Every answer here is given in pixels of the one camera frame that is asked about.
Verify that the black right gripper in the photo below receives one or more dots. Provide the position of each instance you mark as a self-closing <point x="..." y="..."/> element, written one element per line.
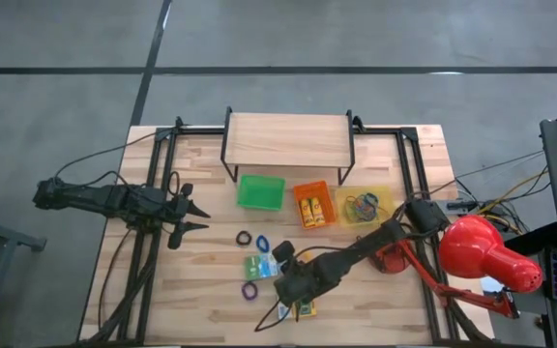
<point x="298" y="285"/>

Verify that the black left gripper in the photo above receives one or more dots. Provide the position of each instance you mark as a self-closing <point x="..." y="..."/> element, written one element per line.
<point x="177" y="212"/>

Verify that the yellow crayon box with barcode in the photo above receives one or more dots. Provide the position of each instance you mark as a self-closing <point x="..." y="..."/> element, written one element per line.
<point x="307" y="311"/>

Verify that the large green crayon box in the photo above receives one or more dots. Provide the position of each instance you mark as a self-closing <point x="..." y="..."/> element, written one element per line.
<point x="259" y="267"/>

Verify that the black spiral coil band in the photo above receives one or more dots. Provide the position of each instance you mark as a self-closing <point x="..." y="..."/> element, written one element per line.
<point x="237" y="238"/>

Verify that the purple spiral coil band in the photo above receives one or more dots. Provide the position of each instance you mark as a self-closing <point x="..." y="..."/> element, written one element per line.
<point x="243" y="291"/>

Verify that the blue spiral coil band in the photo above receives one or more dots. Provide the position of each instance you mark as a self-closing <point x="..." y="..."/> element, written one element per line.
<point x="258" y="244"/>

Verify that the green plastic basket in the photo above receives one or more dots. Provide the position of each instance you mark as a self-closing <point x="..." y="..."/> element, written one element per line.
<point x="260" y="193"/>

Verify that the small yellow crayon box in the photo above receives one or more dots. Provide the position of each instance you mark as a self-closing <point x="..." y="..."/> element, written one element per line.
<point x="317" y="211"/>
<point x="306" y="212"/>

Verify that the orange rubber band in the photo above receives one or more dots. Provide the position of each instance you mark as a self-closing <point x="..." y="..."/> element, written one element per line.
<point x="351" y="210"/>

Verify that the orange plastic basket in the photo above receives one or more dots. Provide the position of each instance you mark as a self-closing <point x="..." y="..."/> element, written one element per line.
<point x="307" y="188"/>

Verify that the yellow plastic basket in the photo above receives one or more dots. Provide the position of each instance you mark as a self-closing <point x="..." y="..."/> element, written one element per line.
<point x="387" y="198"/>

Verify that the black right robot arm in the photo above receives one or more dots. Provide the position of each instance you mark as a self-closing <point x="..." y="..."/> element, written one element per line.
<point x="370" y="241"/>

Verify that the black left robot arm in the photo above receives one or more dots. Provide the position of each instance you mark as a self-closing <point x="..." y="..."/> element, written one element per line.
<point x="95" y="195"/>

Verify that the red desk lamp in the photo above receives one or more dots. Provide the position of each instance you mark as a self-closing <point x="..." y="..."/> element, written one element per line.
<point x="477" y="246"/>

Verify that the wooden shelf riser black legs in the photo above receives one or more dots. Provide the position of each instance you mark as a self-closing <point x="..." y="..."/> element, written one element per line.
<point x="288" y="140"/>

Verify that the black metal table frame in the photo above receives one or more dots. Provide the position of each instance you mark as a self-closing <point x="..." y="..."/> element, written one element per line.
<point x="408" y="133"/>

